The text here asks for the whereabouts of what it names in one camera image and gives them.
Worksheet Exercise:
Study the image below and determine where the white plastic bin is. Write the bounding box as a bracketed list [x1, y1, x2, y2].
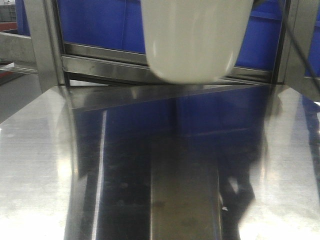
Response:
[140, 0, 253, 84]

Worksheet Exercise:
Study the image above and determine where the stainless steel shelf rack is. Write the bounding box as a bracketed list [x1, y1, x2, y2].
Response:
[0, 0, 320, 113]

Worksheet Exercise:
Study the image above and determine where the large blue plastic bin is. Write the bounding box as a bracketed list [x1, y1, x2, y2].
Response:
[15, 0, 145, 54]

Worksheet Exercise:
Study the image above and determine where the black cable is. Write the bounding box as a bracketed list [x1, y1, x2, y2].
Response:
[279, 0, 320, 79]

